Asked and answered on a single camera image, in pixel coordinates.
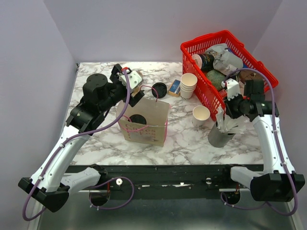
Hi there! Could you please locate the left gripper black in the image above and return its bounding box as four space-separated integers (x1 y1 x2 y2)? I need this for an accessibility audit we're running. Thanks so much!
99 64 144 113

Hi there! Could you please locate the black coffee cup lid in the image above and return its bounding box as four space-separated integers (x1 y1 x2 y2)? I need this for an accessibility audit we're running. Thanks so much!
129 114 147 125

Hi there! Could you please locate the white paper cup stack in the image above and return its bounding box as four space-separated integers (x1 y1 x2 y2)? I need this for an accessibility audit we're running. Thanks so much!
180 73 198 100

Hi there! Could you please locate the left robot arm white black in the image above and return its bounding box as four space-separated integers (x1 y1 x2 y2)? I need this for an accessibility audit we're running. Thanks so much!
18 64 144 212

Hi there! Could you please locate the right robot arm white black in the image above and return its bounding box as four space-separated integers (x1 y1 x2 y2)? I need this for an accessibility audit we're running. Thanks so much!
221 79 305 202

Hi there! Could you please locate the blue orange sponge pack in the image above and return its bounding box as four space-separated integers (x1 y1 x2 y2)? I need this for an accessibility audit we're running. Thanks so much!
168 80 180 97

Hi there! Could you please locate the cardboard cup carrier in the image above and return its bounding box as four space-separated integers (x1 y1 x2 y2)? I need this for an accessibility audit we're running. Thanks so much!
131 71 143 97

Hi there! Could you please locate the white wrapped straws bundle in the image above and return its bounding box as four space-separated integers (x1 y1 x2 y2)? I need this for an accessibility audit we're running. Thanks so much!
215 106 243 134

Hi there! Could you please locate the red plastic basket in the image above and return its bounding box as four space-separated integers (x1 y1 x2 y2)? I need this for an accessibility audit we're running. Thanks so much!
180 30 279 121

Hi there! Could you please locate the brown lid tub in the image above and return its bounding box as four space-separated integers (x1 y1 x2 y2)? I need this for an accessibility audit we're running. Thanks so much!
237 70 262 95

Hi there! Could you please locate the grey metal straw holder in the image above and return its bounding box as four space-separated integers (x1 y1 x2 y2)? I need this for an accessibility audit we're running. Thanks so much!
208 122 235 148

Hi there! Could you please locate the grey white plastic bag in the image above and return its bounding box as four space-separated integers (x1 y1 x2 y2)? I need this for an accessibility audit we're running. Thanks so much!
205 43 243 75

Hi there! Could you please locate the dark noodle cup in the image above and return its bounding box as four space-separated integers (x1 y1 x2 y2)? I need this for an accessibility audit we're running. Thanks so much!
192 53 214 72

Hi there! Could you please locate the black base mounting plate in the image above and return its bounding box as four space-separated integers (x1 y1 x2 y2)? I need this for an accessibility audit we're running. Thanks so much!
64 164 250 201

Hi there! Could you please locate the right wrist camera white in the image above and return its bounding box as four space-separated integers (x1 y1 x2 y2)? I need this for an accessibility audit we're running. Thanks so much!
221 79 241 101

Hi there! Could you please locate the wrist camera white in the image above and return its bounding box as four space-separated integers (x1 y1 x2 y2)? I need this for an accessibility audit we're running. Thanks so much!
221 79 241 101
118 67 143 92

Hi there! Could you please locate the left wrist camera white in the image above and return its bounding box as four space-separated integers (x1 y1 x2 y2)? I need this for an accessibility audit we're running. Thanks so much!
118 67 143 92

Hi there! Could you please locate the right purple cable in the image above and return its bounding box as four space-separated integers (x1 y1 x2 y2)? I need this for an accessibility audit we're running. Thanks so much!
220 67 298 217

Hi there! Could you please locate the purple cable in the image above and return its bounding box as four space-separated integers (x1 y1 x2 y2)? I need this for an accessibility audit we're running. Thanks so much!
220 67 298 217
22 68 135 221

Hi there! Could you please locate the aluminium rail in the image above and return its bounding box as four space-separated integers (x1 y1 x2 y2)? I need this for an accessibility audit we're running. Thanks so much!
80 186 248 193

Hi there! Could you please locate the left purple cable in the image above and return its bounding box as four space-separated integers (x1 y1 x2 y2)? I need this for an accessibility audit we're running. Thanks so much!
22 68 135 221

